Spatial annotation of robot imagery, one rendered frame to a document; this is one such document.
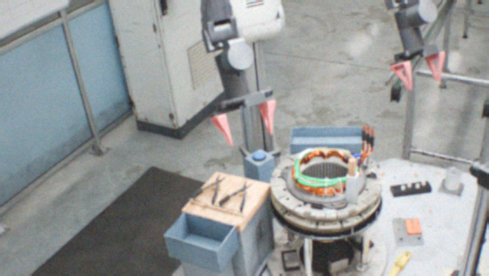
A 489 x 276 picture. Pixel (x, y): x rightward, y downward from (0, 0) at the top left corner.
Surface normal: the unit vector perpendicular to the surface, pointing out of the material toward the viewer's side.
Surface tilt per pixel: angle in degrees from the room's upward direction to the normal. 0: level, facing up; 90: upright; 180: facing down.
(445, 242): 0
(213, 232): 90
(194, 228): 90
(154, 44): 90
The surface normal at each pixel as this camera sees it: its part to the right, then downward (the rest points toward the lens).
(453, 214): -0.10, -0.84
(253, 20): 0.39, 0.46
